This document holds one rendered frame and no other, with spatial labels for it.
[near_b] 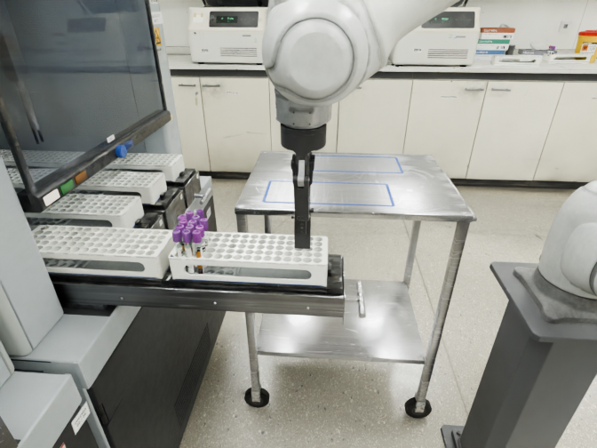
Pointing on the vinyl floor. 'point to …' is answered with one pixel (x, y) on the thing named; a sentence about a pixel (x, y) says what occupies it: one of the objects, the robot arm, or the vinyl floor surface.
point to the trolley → (274, 344)
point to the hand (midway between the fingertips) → (302, 230)
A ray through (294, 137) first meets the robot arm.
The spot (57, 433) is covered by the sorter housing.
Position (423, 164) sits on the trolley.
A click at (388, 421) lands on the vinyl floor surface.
